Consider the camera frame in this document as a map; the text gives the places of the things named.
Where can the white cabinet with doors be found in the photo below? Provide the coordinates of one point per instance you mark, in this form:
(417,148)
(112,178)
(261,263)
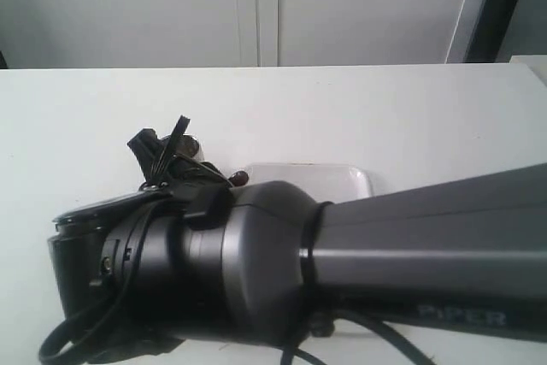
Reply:
(234,33)

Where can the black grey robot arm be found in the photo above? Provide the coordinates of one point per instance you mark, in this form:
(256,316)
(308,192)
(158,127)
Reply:
(189,254)

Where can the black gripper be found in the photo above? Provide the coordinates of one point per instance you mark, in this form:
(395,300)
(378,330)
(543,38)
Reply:
(164,170)

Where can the black vertical post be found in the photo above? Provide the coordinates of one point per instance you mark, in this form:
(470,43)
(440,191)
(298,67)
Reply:
(490,30)

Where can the brown wooden spoon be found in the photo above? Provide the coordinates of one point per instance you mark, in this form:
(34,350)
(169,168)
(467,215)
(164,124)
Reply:
(239,178)

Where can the steel cup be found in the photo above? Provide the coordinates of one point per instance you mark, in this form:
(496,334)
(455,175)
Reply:
(190,147)

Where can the white plastic tray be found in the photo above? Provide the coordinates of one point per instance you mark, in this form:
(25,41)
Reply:
(323,182)

